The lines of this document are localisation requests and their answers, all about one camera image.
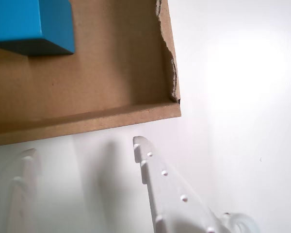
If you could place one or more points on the blue cube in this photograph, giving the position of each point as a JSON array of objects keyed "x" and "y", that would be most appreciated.
[{"x": 19, "y": 19}]

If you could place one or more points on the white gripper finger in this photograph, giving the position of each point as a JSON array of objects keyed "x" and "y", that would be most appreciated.
[
  {"x": 19, "y": 199},
  {"x": 169, "y": 206}
]

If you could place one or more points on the brown cardboard box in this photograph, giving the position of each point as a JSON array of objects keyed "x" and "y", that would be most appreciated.
[{"x": 99, "y": 72}]

